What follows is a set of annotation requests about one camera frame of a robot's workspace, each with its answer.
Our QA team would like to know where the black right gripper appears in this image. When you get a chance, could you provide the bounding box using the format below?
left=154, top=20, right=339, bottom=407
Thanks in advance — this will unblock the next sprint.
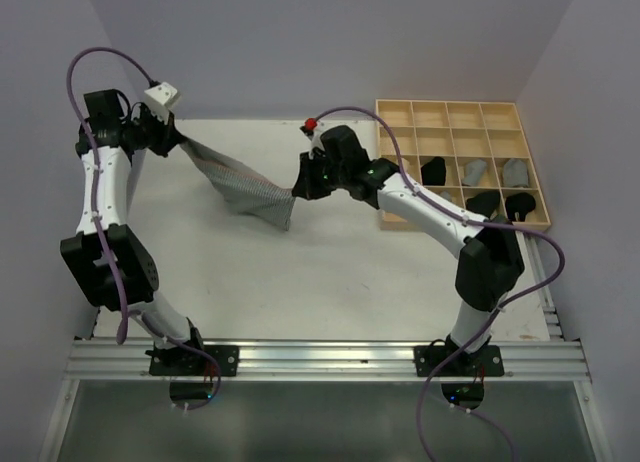
left=293, top=147, right=349, bottom=199

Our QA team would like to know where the grey striped underwear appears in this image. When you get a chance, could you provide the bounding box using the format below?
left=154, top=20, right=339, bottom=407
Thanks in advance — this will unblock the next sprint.
left=181, top=138, right=295, bottom=231

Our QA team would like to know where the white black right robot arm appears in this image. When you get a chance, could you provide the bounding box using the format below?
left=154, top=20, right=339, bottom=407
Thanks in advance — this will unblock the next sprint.
left=292, top=149, right=524, bottom=375

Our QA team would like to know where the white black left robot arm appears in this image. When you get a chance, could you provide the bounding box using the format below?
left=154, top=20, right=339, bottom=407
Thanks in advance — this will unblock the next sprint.
left=60, top=82, right=208, bottom=375

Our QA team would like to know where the black rolled sock upper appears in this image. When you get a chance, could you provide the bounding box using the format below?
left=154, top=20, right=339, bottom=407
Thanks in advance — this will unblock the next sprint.
left=420, top=157, right=447, bottom=186

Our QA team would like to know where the black rolled sock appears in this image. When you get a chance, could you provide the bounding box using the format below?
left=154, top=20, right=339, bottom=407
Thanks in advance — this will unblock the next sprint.
left=505, top=192, right=537, bottom=222
left=466, top=190, right=501, bottom=219
left=420, top=157, right=447, bottom=186

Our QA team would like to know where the wooden compartment tray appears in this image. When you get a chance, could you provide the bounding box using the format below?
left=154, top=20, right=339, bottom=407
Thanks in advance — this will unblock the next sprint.
left=375, top=99, right=551, bottom=231

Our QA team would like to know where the grey rolled sock middle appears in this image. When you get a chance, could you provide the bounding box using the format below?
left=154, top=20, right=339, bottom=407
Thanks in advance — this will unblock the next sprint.
left=461, top=159, right=487, bottom=187

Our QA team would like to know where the black rolled sock lower middle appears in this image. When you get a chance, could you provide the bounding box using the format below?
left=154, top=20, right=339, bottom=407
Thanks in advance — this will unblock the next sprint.
left=466, top=190, right=501, bottom=219

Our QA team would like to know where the grey rolled sock right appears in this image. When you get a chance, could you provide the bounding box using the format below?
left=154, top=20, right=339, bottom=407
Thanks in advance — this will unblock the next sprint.
left=502, top=158, right=530, bottom=188

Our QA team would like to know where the black rolled sock lower right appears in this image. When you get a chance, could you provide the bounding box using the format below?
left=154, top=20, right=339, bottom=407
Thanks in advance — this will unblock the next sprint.
left=505, top=192, right=537, bottom=222

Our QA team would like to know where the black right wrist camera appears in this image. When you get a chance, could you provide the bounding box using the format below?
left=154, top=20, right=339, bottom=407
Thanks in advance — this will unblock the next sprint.
left=320, top=125, right=370, bottom=170

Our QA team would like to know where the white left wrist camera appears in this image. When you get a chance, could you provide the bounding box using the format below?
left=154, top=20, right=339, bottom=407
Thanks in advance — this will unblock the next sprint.
left=143, top=82, right=181, bottom=122

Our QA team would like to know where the aluminium frame rail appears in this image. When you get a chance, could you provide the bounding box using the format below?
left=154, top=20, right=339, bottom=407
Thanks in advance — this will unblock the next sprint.
left=63, top=338, right=591, bottom=382

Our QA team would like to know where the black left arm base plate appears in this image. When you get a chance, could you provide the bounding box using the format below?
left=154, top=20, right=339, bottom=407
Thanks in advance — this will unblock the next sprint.
left=145, top=344, right=240, bottom=377

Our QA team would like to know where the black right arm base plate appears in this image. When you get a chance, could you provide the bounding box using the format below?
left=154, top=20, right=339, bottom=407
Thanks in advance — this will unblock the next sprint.
left=413, top=345, right=505, bottom=378

